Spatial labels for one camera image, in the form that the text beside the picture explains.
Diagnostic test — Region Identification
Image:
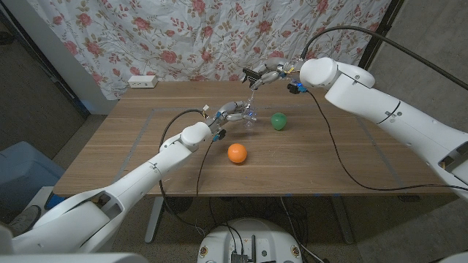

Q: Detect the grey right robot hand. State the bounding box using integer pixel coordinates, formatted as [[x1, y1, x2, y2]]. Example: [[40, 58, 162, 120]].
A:
[[252, 57, 304, 91]]

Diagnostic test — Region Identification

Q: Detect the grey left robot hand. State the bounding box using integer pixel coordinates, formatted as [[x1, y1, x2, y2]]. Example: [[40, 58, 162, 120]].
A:
[[212, 101, 257, 131]]

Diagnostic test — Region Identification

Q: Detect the black spray nozzle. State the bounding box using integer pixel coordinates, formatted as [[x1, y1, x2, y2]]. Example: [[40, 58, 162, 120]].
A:
[[241, 67, 263, 111]]

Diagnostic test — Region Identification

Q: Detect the clear spray bottle body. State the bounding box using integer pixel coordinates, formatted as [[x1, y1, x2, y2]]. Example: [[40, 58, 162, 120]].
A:
[[241, 100, 258, 129]]

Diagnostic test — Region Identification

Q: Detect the green ball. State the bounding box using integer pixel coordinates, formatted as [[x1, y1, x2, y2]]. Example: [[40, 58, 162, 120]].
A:
[[270, 112, 288, 132]]

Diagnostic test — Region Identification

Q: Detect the orange ball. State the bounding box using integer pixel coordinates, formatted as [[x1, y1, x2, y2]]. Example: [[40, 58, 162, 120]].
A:
[[227, 142, 248, 164]]

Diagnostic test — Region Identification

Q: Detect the floral rose print backdrop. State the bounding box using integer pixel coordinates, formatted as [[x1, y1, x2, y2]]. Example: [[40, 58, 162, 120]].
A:
[[27, 0, 392, 102]]

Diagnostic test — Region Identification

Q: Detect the white power strip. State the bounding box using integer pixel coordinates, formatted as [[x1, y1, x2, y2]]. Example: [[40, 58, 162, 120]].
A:
[[127, 75, 159, 89]]

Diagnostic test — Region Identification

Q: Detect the black round floor object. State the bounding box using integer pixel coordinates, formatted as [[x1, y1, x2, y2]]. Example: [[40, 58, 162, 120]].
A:
[[163, 197, 194, 215]]

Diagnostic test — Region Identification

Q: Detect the black backdrop stand pole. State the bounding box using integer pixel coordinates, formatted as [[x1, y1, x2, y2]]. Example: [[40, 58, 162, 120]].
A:
[[351, 0, 405, 80]]

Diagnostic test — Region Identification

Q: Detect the white table leg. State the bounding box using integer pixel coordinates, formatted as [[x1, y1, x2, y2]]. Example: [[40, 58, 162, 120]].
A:
[[144, 196, 165, 245], [331, 196, 355, 245]]

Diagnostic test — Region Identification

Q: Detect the white robot torso base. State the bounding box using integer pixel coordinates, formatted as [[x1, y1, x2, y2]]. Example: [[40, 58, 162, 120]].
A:
[[197, 218, 303, 263]]

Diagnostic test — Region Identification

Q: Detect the white room pillar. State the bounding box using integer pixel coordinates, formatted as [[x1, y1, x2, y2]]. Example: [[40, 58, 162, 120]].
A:
[[3, 0, 118, 115]]

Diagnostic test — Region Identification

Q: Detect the blue floor pad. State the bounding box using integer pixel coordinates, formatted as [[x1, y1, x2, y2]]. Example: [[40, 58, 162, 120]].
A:
[[44, 193, 64, 211]]

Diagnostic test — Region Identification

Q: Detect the blue grey storage bin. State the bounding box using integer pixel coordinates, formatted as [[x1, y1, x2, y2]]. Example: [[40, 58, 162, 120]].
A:
[[0, 141, 66, 220]]

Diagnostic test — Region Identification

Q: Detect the grey shoe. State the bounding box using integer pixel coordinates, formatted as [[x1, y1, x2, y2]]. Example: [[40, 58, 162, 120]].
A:
[[8, 205, 42, 235]]

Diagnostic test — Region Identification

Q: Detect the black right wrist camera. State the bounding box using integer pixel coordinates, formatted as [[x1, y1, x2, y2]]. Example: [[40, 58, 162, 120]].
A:
[[286, 81, 308, 95]]

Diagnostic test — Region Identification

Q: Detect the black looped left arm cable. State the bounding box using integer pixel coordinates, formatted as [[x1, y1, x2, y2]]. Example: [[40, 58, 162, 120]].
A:
[[157, 108, 205, 239]]

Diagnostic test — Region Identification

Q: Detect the thin black left wrist cable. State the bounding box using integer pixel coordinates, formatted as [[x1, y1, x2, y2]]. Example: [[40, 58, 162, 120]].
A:
[[195, 140, 215, 224]]

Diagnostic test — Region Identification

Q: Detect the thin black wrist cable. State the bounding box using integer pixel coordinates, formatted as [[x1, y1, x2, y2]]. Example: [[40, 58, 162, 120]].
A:
[[306, 90, 468, 192], [195, 140, 215, 224]]

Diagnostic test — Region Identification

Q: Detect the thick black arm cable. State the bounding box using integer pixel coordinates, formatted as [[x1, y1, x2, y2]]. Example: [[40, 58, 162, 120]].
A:
[[300, 25, 468, 91]]

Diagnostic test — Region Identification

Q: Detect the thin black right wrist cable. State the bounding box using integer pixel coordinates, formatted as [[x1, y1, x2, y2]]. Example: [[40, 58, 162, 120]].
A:
[[306, 90, 468, 192]]

